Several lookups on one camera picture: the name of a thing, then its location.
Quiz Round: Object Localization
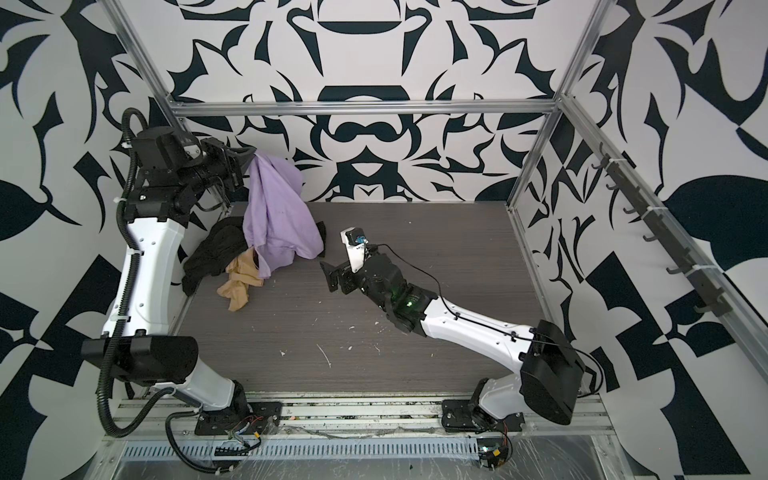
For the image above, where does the purple cloth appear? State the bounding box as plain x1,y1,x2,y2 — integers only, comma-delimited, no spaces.
243,153,325,280

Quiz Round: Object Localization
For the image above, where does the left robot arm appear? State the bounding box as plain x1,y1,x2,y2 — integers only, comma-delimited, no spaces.
81,127,255,411

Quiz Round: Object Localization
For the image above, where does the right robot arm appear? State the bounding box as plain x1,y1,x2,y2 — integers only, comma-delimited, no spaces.
320,251,586,432

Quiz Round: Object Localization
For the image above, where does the black cloth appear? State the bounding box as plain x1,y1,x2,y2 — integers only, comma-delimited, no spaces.
181,216,248,296

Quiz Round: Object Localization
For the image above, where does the tan cloth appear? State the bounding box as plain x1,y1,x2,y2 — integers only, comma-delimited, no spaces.
216,249,264,312

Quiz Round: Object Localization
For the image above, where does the small circuit board right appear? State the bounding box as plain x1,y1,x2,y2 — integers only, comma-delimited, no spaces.
477,436,513,471

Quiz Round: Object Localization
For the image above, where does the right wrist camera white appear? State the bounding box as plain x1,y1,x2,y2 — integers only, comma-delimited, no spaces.
340,227,368,273

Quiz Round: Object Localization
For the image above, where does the black corrugated cable conduit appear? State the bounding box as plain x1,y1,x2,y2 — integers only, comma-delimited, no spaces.
95,107,265,475

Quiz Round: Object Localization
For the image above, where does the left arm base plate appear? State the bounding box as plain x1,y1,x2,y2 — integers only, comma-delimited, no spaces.
194,401,283,436

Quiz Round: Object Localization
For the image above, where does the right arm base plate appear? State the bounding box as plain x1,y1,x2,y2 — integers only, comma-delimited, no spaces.
440,400,525,434

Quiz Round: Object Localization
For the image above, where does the white slotted cable duct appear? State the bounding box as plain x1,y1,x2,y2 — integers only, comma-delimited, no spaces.
119,437,481,462

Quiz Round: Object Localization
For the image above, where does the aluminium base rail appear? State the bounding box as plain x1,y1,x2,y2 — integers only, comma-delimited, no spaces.
101,393,617,442

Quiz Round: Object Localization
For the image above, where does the wall hook rail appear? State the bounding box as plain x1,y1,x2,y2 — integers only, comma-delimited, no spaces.
593,144,734,317

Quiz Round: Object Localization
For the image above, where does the aluminium cage frame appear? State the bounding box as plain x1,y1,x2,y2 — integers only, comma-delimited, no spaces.
102,1,767,376

